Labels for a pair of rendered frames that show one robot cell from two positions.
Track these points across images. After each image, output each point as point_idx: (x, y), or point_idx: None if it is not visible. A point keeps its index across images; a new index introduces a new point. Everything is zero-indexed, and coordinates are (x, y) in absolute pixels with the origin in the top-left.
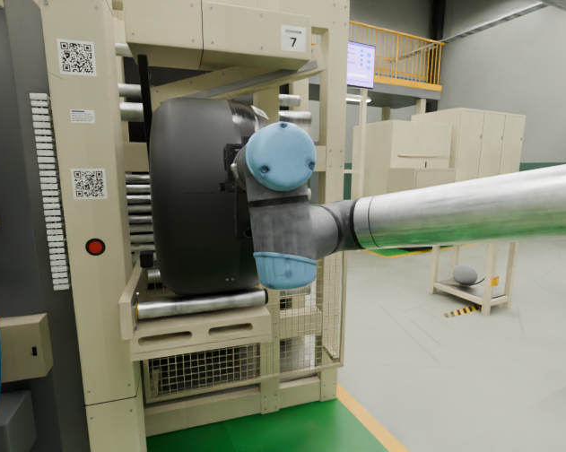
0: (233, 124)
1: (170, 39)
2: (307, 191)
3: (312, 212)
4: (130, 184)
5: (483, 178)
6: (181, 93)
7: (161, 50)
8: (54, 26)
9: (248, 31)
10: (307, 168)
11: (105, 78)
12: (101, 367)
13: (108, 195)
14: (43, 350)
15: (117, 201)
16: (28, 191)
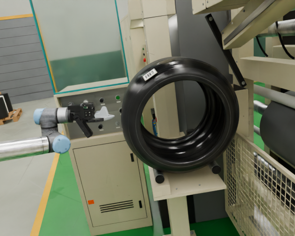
0: (131, 84)
1: (199, 6)
2: (42, 126)
3: (47, 132)
4: (238, 87)
5: (3, 141)
6: (229, 32)
7: (206, 11)
8: (144, 35)
9: None
10: (34, 121)
11: (148, 54)
12: None
13: (154, 100)
14: None
15: (155, 104)
16: (183, 88)
